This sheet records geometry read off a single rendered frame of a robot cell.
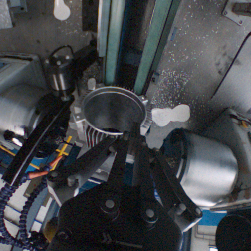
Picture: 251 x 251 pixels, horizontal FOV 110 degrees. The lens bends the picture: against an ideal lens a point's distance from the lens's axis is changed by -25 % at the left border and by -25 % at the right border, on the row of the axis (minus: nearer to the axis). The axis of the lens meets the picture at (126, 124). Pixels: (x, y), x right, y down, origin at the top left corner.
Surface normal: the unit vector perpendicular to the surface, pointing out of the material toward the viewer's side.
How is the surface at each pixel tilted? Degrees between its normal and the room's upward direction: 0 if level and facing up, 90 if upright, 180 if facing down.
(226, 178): 58
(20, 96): 88
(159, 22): 0
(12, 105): 69
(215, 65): 0
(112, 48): 0
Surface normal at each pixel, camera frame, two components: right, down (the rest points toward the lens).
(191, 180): -0.02, 0.00
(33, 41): -0.23, 0.74
